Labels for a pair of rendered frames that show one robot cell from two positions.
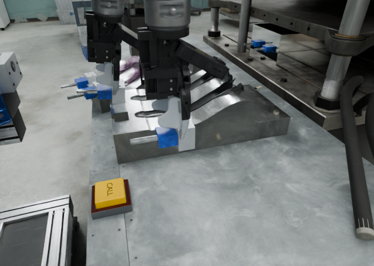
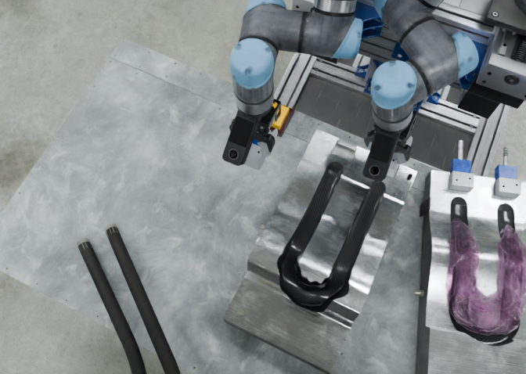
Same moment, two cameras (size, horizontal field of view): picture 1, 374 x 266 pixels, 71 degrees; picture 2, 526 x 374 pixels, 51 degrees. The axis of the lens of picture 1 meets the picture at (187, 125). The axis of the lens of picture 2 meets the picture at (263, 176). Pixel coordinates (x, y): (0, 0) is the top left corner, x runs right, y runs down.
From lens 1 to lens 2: 126 cm
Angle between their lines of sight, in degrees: 75
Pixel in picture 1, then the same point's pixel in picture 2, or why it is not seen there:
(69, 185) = not seen: outside the picture
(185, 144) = not seen: hidden behind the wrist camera
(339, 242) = (124, 214)
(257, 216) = (181, 191)
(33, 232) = (441, 156)
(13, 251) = (427, 134)
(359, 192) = (122, 250)
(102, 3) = not seen: hidden behind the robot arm
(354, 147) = (138, 294)
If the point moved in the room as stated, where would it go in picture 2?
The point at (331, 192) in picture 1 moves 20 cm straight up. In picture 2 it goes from (146, 260) to (125, 238)
